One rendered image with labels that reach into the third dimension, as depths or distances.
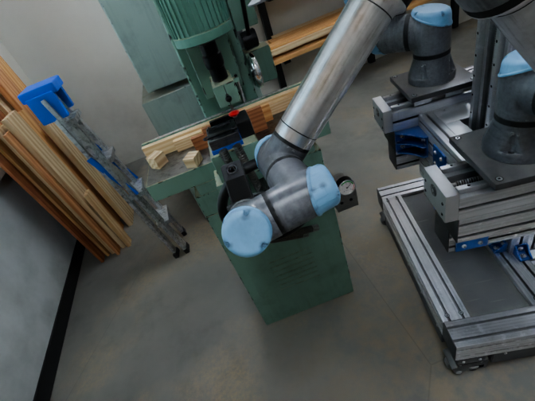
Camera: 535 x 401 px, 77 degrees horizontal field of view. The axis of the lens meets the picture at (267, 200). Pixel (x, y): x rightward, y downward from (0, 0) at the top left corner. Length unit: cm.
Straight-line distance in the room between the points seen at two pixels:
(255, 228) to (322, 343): 113
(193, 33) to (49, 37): 255
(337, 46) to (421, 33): 72
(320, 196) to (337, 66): 21
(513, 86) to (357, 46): 40
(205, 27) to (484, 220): 89
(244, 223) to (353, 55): 31
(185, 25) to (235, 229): 66
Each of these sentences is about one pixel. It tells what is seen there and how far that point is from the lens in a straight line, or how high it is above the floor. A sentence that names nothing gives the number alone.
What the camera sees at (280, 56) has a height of 54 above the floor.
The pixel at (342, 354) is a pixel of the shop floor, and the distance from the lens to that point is 153.
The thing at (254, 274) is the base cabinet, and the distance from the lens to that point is 138.
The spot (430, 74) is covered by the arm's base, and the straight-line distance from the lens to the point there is 132.
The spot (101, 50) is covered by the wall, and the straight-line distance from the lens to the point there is 342.
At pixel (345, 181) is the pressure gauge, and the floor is 69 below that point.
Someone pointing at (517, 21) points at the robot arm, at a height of 119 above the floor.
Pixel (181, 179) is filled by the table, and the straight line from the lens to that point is 107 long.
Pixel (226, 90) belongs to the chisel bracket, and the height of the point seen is 105.
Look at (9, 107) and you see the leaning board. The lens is 265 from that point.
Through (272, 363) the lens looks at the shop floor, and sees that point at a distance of 158.
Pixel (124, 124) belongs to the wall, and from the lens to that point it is 358.
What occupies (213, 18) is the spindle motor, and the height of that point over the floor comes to 125.
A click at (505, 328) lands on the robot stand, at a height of 23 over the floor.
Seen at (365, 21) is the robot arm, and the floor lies 123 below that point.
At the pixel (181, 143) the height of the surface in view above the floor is 93.
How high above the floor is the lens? 138
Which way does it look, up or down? 37 degrees down
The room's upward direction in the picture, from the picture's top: 21 degrees counter-clockwise
